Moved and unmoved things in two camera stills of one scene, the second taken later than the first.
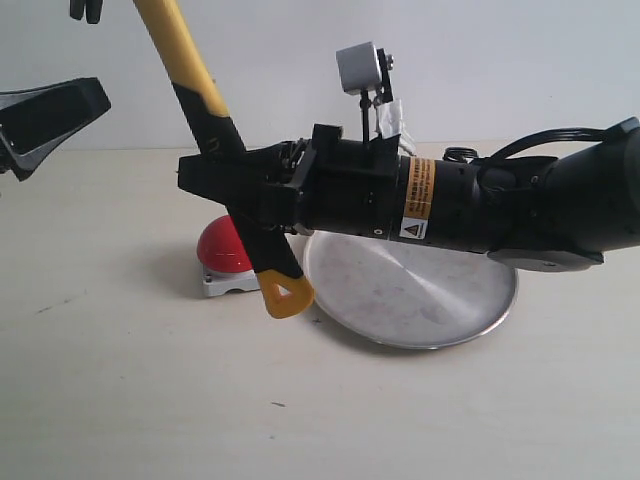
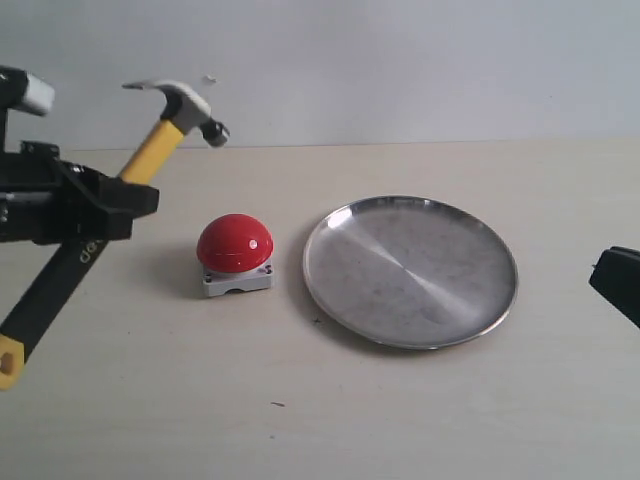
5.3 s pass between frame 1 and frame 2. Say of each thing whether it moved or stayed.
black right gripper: moved
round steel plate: stayed
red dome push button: stayed
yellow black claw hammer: moved
